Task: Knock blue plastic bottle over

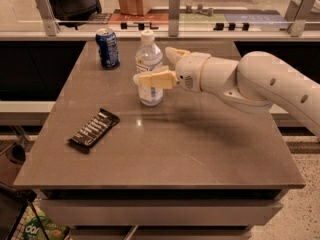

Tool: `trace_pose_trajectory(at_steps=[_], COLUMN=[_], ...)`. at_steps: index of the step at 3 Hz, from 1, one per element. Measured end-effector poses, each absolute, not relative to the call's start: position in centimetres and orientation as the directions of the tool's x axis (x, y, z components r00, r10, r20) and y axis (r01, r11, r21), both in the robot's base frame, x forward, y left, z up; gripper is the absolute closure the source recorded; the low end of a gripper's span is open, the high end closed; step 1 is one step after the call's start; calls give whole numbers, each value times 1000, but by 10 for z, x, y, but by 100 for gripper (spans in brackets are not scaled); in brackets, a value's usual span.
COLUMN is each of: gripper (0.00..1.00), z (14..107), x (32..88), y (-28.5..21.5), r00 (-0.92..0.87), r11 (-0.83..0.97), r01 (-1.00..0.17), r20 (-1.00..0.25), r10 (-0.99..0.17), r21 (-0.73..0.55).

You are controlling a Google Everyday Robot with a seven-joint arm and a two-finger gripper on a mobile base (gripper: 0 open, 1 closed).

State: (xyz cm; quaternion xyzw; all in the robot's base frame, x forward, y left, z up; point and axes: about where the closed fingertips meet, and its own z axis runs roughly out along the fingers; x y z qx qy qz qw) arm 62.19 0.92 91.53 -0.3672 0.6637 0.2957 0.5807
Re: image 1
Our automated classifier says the middle metal glass post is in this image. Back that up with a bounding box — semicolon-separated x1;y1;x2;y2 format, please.
168;0;180;37

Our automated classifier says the black snack bar wrapper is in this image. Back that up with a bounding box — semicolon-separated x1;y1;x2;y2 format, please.
68;109;120;154

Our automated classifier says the clear plastic water bottle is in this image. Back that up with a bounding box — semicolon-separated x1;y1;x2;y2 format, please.
135;30;163;106

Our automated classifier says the right metal glass post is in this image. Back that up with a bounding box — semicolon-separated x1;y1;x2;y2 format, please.
287;0;316;37

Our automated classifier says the green chip bag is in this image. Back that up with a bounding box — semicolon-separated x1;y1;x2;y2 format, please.
22;206;70;240

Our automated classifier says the black office chair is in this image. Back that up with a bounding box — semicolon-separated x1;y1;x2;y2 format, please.
49;0;102;27

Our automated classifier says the metal glass post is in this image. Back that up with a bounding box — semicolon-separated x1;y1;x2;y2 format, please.
168;0;180;37
287;0;316;37
35;0;60;36

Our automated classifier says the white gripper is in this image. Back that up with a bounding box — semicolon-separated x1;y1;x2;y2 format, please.
133;47;211;93

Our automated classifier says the blue soda can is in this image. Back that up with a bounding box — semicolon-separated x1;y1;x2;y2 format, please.
95;28;120;69

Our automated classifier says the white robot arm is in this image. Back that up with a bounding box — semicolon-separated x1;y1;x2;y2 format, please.
133;47;320;138

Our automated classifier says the grey table drawer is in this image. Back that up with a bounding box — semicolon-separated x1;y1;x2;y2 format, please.
40;200;282;226

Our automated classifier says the left metal glass post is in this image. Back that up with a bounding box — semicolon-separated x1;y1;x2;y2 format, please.
35;0;60;36

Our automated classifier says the black wire basket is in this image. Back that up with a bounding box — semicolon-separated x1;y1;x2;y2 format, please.
0;183;36;240

